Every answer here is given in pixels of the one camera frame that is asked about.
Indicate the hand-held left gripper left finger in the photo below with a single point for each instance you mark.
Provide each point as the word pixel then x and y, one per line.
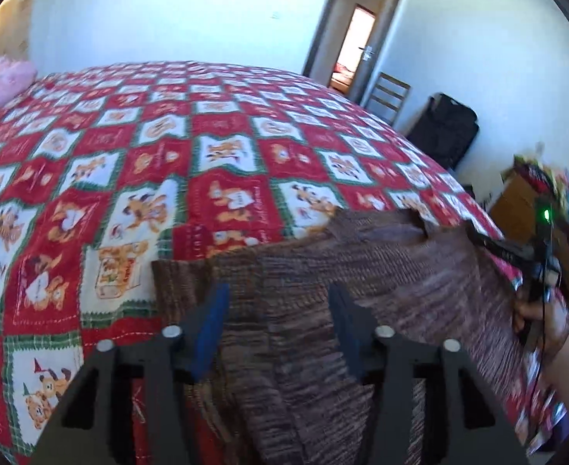
pixel 212 329

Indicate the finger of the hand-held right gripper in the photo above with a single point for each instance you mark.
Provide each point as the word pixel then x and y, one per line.
pixel 502 249

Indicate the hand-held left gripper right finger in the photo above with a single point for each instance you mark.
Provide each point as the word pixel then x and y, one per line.
pixel 350 329

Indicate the brown knitted sweater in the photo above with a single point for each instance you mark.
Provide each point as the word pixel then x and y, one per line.
pixel 338 261

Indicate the person's right hand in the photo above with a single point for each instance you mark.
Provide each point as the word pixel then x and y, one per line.
pixel 548 319

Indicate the wooden cabinet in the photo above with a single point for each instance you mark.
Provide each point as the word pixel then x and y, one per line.
pixel 514 208

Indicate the colourful clutter on cabinet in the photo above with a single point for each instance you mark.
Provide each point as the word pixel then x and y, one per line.
pixel 553 181

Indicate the black bag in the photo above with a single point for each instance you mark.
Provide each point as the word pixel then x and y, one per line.
pixel 442 128

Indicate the red printed bedspread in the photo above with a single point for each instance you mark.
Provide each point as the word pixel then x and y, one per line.
pixel 144 179

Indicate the wooden chair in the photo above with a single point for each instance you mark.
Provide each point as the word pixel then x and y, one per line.
pixel 386 97

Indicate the brown wooden door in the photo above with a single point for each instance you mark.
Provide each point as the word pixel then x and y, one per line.
pixel 386 24

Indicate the pink pillow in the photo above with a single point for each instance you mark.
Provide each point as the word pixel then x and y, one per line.
pixel 1 85

